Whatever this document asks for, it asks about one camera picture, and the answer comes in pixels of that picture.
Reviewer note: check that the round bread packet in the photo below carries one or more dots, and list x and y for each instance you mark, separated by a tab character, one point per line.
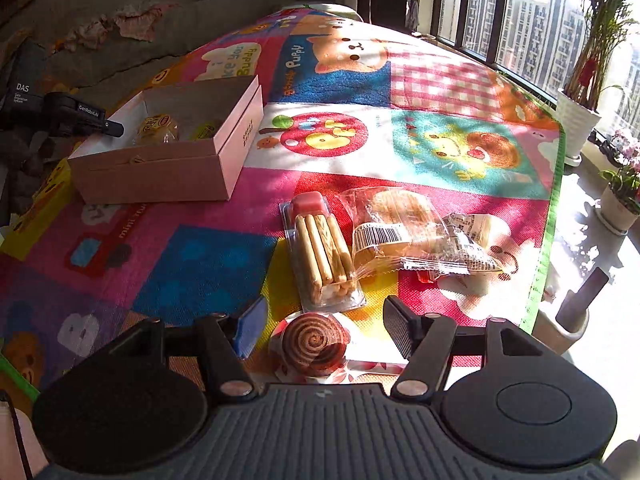
157	130

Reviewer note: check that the tall green potted plant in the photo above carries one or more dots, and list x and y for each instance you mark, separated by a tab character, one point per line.
600	25

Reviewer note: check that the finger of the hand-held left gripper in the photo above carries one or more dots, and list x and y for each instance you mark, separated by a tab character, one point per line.
114	130

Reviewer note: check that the beige container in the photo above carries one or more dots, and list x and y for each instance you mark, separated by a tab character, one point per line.
557	335

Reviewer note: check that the breadstick pack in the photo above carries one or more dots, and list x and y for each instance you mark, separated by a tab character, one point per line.
320	250

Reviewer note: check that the clear bread packet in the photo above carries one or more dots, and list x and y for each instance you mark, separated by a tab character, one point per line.
395	210

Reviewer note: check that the small white cake packet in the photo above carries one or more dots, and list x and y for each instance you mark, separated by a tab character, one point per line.
480	232

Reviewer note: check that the pink flowering pot plant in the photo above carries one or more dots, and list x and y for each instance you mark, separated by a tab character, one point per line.
622	180

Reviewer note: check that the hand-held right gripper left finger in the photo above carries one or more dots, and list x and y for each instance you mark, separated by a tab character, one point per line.
250	327

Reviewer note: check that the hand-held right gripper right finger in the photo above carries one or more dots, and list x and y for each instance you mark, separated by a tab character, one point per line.
397	320

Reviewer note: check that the colourful cartoon play mat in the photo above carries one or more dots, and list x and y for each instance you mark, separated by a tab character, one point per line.
350	135

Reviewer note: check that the yellow-green snack packet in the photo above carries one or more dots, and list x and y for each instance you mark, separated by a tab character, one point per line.
205	130

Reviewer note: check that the white plant pot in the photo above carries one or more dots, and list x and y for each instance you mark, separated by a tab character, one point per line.
577	125

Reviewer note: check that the black window frame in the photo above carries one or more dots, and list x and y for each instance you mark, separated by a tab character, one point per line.
495	35

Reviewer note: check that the dark flat tool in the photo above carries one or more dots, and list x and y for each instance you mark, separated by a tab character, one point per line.
582	295

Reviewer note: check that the pink floral clothes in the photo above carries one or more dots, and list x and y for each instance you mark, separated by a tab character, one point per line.
135	22

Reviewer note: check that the swirl roll cake packet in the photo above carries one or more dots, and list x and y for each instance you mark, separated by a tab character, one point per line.
312	345

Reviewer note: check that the hanging grey cloth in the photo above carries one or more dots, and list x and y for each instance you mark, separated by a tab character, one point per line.
412	15

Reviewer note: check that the pink cardboard box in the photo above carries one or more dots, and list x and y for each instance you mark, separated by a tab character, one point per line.
150	180

